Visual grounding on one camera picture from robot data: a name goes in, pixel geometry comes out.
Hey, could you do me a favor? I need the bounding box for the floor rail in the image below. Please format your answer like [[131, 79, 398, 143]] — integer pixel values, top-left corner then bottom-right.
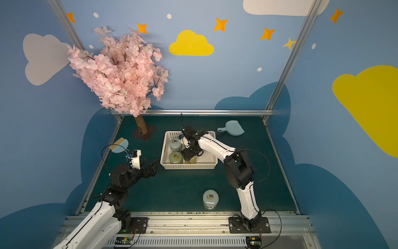
[[262, 115, 301, 215], [74, 114, 118, 215]]

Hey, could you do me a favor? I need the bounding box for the brown tree base plate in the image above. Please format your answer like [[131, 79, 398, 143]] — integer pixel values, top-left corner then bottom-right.
[[132, 124, 157, 142]]

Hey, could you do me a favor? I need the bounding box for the light blue plastic dustpan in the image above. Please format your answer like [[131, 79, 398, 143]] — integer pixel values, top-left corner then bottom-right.
[[217, 120, 245, 137]]

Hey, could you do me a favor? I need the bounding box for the rear aluminium frame rail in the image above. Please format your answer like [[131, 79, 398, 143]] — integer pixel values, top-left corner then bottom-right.
[[110, 108, 274, 116]]

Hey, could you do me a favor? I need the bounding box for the right side floor rail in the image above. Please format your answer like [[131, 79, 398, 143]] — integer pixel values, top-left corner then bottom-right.
[[262, 115, 301, 215]]

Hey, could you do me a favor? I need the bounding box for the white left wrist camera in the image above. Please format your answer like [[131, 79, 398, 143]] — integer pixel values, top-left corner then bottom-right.
[[126, 149, 142, 170]]

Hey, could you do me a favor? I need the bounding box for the yellow tea canister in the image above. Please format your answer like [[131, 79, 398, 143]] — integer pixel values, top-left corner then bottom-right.
[[185, 156, 197, 164]]

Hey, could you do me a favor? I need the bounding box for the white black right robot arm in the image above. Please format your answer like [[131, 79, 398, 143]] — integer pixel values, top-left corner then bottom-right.
[[178, 132, 262, 228]]

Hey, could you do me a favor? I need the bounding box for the pink cherry blossom tree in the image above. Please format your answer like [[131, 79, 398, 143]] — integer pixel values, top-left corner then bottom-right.
[[67, 27, 169, 135]]

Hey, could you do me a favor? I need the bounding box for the left aluminium frame post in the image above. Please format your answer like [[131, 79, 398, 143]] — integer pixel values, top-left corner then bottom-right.
[[47, 0, 86, 50]]

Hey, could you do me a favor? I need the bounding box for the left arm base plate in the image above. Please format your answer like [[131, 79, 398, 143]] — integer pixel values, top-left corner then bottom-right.
[[122, 217, 149, 234]]

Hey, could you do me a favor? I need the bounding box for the blue hand brush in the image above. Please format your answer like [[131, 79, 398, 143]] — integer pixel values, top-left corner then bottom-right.
[[109, 138, 129, 154]]

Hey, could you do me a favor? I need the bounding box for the blue grey tea canister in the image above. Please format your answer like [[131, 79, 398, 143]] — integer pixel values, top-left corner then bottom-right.
[[203, 189, 219, 210], [169, 138, 182, 152]]

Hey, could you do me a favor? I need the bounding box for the left side floor rail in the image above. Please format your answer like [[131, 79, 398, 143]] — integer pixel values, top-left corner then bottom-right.
[[74, 114, 118, 215]]

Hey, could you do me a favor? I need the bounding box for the dark green tea canister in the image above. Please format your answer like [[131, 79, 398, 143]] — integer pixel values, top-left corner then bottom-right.
[[169, 151, 183, 164]]

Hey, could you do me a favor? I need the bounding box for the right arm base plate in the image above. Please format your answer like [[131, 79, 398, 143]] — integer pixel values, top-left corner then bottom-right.
[[228, 215, 271, 234]]

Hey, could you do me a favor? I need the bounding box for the front aluminium mounting rail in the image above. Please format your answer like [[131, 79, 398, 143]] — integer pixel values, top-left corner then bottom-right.
[[52, 212, 321, 249]]

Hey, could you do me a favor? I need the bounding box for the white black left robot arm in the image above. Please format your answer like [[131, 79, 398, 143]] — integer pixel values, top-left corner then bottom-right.
[[55, 160, 160, 249]]

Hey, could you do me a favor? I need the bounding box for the white perforated plastic basket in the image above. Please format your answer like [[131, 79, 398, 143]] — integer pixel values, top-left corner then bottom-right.
[[160, 131, 218, 170]]

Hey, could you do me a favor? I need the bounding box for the aluminium frame post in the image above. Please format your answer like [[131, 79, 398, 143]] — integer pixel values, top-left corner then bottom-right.
[[262, 0, 326, 125], [47, 0, 86, 50]]

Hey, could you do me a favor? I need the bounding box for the right aluminium frame post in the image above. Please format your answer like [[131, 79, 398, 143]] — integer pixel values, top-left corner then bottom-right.
[[262, 0, 326, 125]]

